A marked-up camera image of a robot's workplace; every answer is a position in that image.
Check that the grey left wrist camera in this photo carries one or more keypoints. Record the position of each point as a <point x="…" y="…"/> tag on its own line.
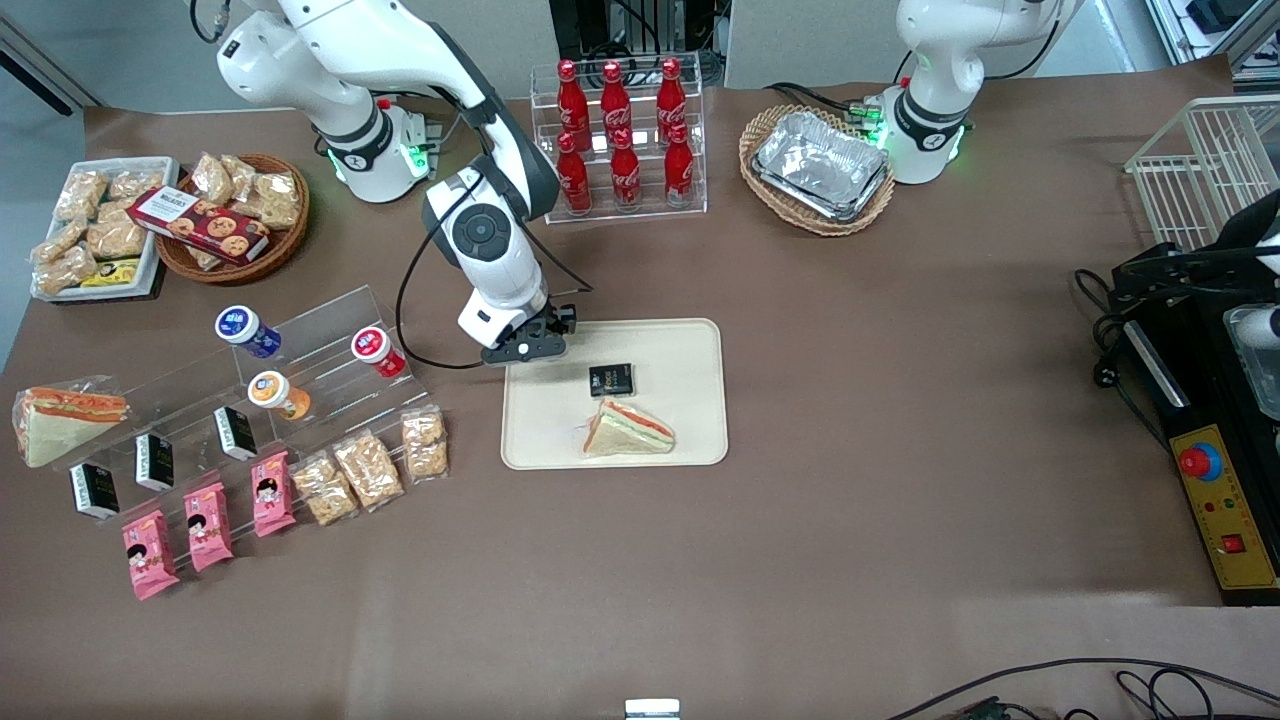
<point x="1262" y="325"/>

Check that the pink snack pack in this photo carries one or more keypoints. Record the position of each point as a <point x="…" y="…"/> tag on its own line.
<point x="208" y="527"/>
<point x="272" y="493"/>
<point x="150" y="555"/>

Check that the silver foil container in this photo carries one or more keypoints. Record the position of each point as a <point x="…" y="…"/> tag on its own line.
<point x="820" y="165"/>

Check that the clear acrylic bottle rack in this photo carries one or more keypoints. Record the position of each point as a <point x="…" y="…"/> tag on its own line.
<point x="645" y="205"/>

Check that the beige plastic tray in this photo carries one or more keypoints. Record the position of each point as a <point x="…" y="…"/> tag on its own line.
<point x="555" y="410"/>

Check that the red cookie box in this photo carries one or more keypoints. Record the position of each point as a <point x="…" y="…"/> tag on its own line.
<point x="200" y="225"/>

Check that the red cola bottle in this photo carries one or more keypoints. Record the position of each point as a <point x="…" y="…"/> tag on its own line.
<point x="625" y="178"/>
<point x="679" y="170"/>
<point x="615" y="105"/>
<point x="671" y="100"/>
<point x="573" y="180"/>
<point x="573" y="105"/>

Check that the black machine yellow panel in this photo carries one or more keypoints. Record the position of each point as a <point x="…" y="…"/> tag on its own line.
<point x="1200" y="390"/>

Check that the aluminium frame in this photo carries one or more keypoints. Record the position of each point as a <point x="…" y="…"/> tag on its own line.
<point x="1210" y="20"/>

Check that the black equipment rack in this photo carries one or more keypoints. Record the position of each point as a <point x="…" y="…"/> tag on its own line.
<point x="580" y="25"/>

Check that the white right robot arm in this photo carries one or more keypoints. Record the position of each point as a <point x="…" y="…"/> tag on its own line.
<point x="400" y="50"/>

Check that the clear rice cracker pack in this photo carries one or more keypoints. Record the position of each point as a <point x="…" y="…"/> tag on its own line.
<point x="58" y="243"/>
<point x="82" y="195"/>
<point x="205" y="258"/>
<point x="137" y="184"/>
<point x="323" y="490"/>
<point x="368" y="470"/>
<point x="241" y="170"/>
<point x="212" y="178"/>
<point x="65" y="270"/>
<point x="424" y="445"/>
<point x="117" y="238"/>
<point x="278" y="198"/>

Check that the small silver device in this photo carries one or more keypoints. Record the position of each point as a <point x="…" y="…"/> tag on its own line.
<point x="652" y="710"/>

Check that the brown round wicker basket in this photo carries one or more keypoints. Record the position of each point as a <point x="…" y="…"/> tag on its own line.
<point x="275" y="250"/>

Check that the light oval wicker basket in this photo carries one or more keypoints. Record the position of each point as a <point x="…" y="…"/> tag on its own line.
<point x="775" y="205"/>

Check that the blue gum bottle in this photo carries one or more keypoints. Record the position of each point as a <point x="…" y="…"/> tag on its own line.
<point x="248" y="332"/>

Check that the red emergency stop button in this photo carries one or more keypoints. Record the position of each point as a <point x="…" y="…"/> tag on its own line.
<point x="1200" y="461"/>

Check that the orange gum bottle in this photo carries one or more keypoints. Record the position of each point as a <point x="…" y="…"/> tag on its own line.
<point x="278" y="393"/>

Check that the large wrapped triangle sandwich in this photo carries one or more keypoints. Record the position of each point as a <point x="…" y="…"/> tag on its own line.
<point x="60" y="425"/>

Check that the clear acrylic tiered shelf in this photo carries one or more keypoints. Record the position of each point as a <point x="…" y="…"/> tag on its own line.
<point x="340" y="400"/>

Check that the small wrapped triangle sandwich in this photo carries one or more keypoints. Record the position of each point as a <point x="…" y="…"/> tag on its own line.
<point x="625" y="435"/>

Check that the flat black box gold print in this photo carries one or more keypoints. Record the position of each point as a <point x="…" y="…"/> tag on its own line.
<point x="611" y="380"/>

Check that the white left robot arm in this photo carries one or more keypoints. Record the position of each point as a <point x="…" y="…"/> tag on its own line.
<point x="940" y="70"/>

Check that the black diagonal bar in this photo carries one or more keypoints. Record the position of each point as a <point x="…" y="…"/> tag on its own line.
<point x="45" y="75"/>

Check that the white rectangular bin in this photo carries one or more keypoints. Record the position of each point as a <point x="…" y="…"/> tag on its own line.
<point x="158" y="235"/>

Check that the yellow snack pack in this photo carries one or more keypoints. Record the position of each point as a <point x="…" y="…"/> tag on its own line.
<point x="110" y="273"/>

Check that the small black carton box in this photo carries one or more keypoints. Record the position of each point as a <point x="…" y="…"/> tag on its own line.
<point x="94" y="490"/>
<point x="236" y="432"/>
<point x="154" y="460"/>

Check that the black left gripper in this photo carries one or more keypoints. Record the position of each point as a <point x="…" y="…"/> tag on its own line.
<point x="1207" y="268"/>

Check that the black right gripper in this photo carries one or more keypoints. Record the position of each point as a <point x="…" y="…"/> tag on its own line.
<point x="559" y="320"/>

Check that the red gum bottle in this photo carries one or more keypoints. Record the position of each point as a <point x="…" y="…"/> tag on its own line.
<point x="380" y="352"/>

